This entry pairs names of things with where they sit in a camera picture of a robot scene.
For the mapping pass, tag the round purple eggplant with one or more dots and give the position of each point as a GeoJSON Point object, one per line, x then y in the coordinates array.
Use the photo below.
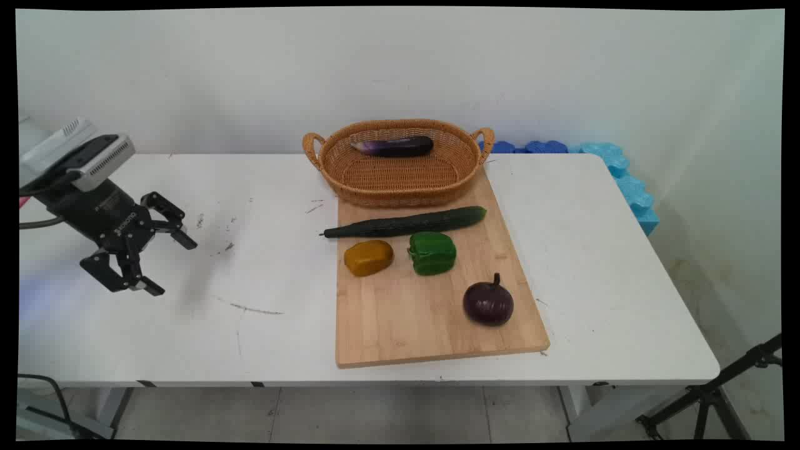
{"type": "Point", "coordinates": [488, 302]}

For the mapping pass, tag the wooden cutting board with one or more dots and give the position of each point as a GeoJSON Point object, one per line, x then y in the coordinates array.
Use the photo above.
{"type": "Point", "coordinates": [431, 300]}

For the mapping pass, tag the long purple eggplant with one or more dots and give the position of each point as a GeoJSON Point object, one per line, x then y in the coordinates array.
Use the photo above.
{"type": "Point", "coordinates": [394, 147]}

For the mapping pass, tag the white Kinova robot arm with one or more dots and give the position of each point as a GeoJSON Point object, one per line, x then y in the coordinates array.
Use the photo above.
{"type": "Point", "coordinates": [39, 150]}

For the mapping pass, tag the white table leg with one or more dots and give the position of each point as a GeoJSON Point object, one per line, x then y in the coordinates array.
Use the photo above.
{"type": "Point", "coordinates": [587, 412]}
{"type": "Point", "coordinates": [112, 406]}

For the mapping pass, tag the blue foam padding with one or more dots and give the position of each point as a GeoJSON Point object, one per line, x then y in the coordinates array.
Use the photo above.
{"type": "Point", "coordinates": [619, 178]}

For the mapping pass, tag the yellow bell pepper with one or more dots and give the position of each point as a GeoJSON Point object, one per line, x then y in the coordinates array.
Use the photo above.
{"type": "Point", "coordinates": [368, 257]}

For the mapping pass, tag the long green cucumber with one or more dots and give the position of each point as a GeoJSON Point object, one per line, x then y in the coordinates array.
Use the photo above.
{"type": "Point", "coordinates": [406, 222]}

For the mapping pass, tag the black tripod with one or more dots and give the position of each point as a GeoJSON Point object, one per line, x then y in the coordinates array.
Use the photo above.
{"type": "Point", "coordinates": [712, 394]}

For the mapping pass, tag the green bell pepper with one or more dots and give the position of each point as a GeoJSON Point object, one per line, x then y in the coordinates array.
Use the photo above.
{"type": "Point", "coordinates": [432, 252]}

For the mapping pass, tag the woven wicker basket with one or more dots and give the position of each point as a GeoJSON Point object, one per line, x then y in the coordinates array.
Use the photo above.
{"type": "Point", "coordinates": [400, 164]}

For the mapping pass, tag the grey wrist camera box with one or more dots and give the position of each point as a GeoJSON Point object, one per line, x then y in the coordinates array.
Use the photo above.
{"type": "Point", "coordinates": [100, 159]}

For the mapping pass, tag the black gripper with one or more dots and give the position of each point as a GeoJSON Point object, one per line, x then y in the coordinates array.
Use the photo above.
{"type": "Point", "coordinates": [103, 212]}

